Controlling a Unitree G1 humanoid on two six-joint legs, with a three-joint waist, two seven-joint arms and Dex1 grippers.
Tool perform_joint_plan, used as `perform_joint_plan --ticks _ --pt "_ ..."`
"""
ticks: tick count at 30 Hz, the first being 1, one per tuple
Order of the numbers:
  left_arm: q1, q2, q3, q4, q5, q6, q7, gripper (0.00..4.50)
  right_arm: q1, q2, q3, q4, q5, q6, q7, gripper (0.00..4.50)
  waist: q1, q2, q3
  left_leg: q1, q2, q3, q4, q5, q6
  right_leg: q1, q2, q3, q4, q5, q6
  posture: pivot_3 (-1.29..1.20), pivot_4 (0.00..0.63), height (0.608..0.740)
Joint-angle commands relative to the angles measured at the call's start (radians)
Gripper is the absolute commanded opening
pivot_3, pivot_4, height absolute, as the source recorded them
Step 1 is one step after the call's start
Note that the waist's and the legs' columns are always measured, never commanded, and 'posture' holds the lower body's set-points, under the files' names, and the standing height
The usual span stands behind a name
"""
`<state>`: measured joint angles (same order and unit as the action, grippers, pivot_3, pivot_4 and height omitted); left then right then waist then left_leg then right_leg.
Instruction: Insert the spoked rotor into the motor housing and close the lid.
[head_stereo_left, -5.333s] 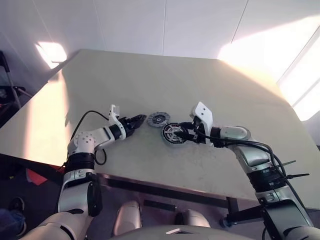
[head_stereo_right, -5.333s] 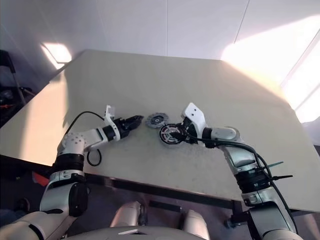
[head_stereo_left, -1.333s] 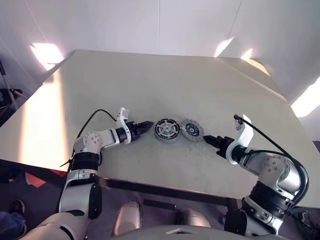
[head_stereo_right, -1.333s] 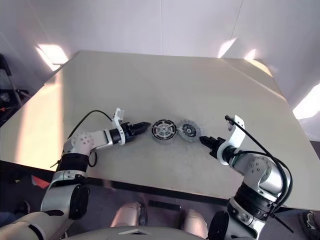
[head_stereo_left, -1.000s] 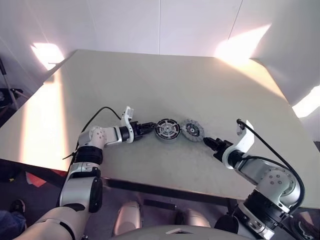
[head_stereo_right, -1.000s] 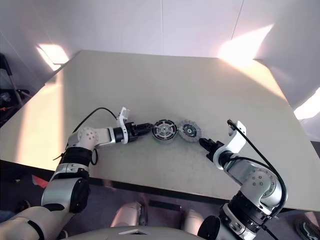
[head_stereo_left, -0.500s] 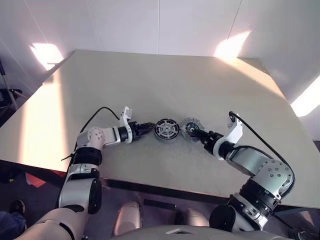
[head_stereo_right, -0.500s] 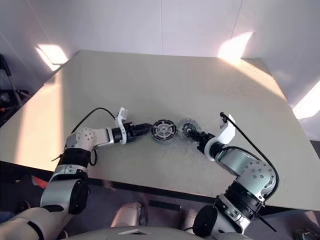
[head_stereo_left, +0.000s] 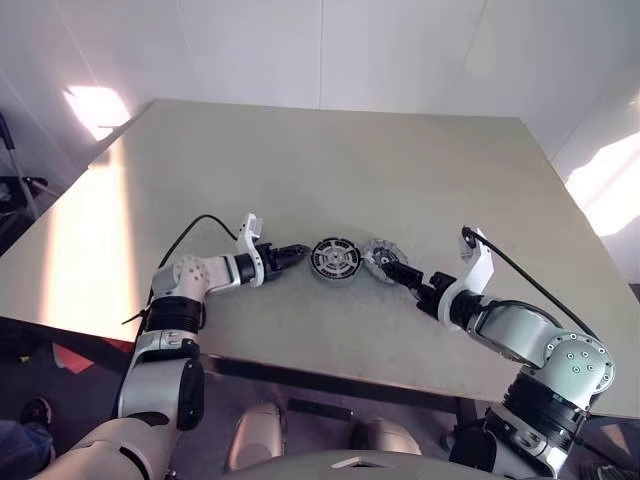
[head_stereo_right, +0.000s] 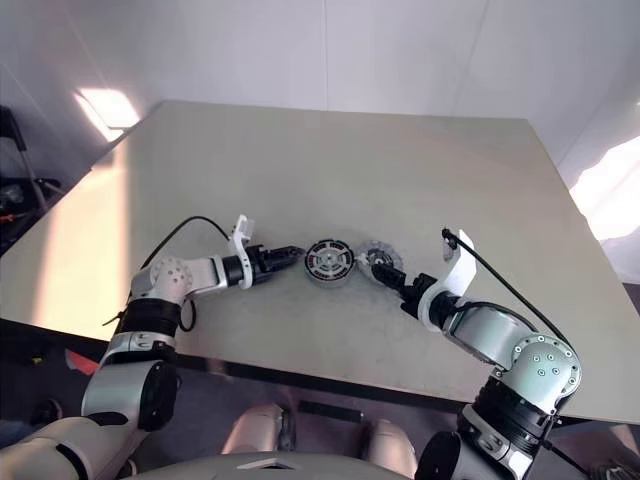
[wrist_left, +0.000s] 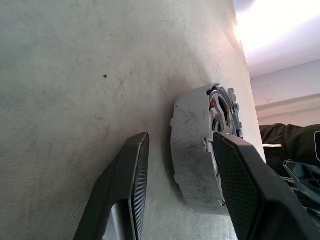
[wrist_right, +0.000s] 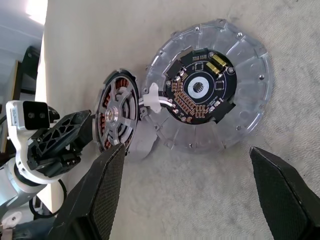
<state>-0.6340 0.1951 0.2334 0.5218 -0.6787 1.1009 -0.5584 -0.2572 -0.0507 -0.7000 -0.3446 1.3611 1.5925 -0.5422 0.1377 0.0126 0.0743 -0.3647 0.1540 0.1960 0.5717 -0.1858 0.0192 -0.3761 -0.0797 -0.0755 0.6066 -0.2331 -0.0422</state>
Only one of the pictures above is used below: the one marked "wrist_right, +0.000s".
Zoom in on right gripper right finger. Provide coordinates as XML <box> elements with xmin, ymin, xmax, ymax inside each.
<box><xmin>249</xmin><ymin>145</ymin><xmax>320</xmax><ymax>240</ymax></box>

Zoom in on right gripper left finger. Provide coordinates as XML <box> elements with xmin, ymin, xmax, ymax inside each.
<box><xmin>49</xmin><ymin>142</ymin><xmax>126</xmax><ymax>240</ymax></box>

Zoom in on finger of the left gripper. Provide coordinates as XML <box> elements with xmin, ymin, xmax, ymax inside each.
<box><xmin>65</xmin><ymin>115</ymin><xmax>95</xmax><ymax>157</ymax></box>
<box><xmin>29</xmin><ymin>109</ymin><xmax>92</xmax><ymax>154</ymax></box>

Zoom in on black ring part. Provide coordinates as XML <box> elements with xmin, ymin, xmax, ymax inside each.
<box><xmin>96</xmin><ymin>71</ymin><xmax>139</xmax><ymax>152</ymax></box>

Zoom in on motor stator with copper windings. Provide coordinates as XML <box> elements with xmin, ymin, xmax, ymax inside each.
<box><xmin>91</xmin><ymin>67</ymin><xmax>157</xmax><ymax>162</ymax></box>

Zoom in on grey motor cover with circuit board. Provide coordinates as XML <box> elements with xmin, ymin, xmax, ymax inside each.
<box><xmin>143</xmin><ymin>18</ymin><xmax>275</xmax><ymax>154</ymax></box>

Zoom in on blue jeans of bystander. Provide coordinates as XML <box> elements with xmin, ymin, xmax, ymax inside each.
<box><xmin>12</xmin><ymin>216</ymin><xmax>58</xmax><ymax>240</ymax></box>

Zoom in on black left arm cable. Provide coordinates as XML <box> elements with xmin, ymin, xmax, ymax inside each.
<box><xmin>28</xmin><ymin>178</ymin><xmax>68</xmax><ymax>218</ymax></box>

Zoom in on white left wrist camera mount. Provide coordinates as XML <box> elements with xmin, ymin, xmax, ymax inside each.
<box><xmin>5</xmin><ymin>99</ymin><xmax>63</xmax><ymax>187</ymax></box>

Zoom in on white cable connector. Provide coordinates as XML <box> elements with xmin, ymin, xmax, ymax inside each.
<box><xmin>142</xmin><ymin>83</ymin><xmax>177</xmax><ymax>115</ymax></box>

